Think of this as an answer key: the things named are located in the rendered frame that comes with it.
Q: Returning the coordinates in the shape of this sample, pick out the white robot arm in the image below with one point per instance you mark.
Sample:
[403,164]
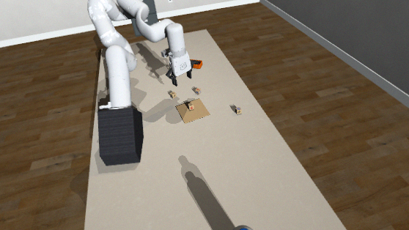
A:
[119,61]

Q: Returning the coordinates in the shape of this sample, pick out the grey bottle with blue cap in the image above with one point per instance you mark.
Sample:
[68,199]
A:
[242,227]

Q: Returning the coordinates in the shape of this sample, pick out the tan flat square mat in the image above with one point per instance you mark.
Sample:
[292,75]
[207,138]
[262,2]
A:
[198,112]

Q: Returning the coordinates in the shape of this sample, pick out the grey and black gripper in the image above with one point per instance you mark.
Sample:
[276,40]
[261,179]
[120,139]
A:
[179,65]

